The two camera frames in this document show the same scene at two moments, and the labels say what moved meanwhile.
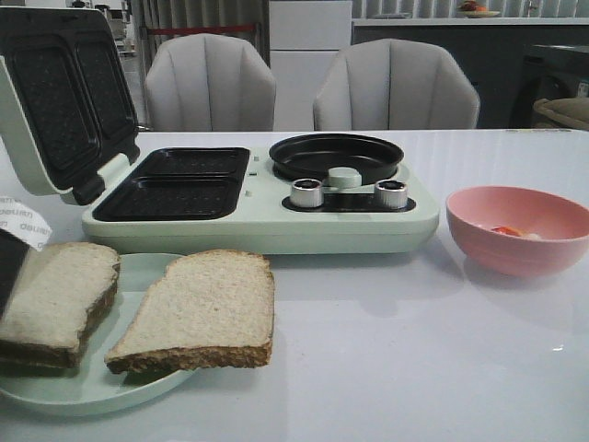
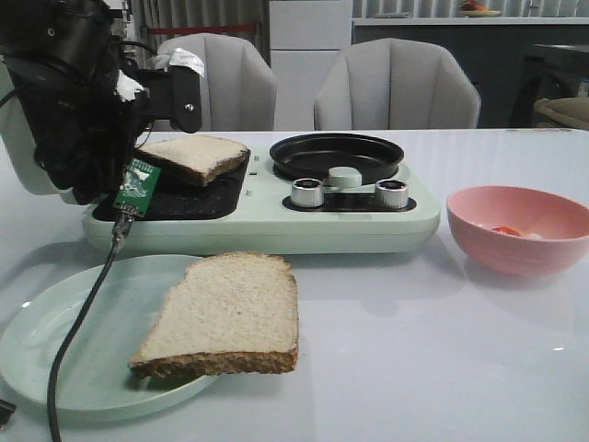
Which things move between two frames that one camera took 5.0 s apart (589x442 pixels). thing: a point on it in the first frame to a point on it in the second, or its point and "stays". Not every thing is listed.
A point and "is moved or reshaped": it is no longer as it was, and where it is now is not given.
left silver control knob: [306, 192] stays
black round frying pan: [375, 158] stays
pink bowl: [518, 231] stays
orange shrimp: [508, 230] stays
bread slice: [210, 309] is moved or reshaped
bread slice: [58, 288] to [195, 157]
